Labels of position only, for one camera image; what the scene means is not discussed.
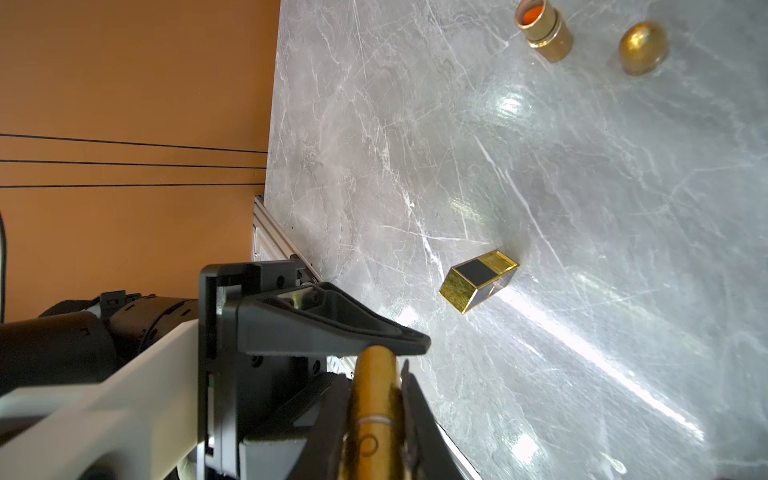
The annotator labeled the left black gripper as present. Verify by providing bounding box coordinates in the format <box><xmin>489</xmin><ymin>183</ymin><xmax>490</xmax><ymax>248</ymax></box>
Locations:
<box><xmin>197</xmin><ymin>260</ymin><xmax>431</xmax><ymax>479</ymax></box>

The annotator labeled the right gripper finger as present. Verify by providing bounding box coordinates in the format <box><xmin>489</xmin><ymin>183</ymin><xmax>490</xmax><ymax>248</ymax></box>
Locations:
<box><xmin>401</xmin><ymin>360</ymin><xmax>463</xmax><ymax>480</ymax></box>

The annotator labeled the gold lipstick base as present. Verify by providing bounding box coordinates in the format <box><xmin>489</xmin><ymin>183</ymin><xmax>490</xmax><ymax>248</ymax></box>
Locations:
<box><xmin>515</xmin><ymin>0</ymin><xmax>573</xmax><ymax>63</ymax></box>

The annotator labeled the gold lipstick cap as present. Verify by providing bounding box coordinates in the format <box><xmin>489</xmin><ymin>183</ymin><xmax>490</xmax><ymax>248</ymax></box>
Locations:
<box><xmin>618</xmin><ymin>21</ymin><xmax>669</xmax><ymax>76</ymax></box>

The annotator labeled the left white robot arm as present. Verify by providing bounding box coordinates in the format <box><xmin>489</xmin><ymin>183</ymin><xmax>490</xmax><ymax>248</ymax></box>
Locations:
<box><xmin>1</xmin><ymin>260</ymin><xmax>456</xmax><ymax>479</ymax></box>

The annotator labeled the gold black square box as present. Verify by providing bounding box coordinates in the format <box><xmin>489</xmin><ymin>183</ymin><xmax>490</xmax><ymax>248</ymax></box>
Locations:
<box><xmin>439</xmin><ymin>250</ymin><xmax>519</xmax><ymax>314</ymax></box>

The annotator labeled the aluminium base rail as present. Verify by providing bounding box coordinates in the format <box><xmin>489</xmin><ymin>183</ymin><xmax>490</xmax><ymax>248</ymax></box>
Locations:
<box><xmin>252</xmin><ymin>195</ymin><xmax>481</xmax><ymax>479</ymax></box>

